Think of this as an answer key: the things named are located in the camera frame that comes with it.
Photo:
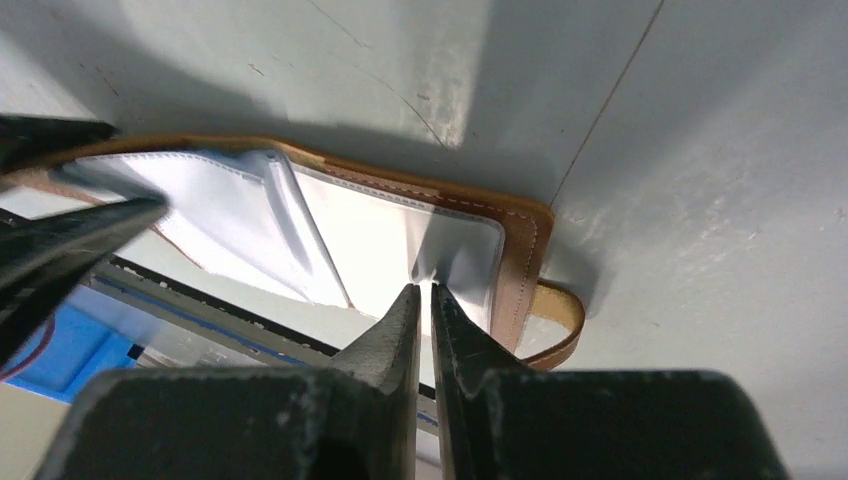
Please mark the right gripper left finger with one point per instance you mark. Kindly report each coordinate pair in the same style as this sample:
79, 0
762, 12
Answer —
354, 418

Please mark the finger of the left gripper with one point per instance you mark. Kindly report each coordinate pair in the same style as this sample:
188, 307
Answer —
43, 260
24, 138

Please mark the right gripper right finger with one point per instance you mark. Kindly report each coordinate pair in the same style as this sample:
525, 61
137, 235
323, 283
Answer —
500, 419

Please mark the brown leather card holder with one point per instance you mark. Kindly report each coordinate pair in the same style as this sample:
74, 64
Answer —
316, 228

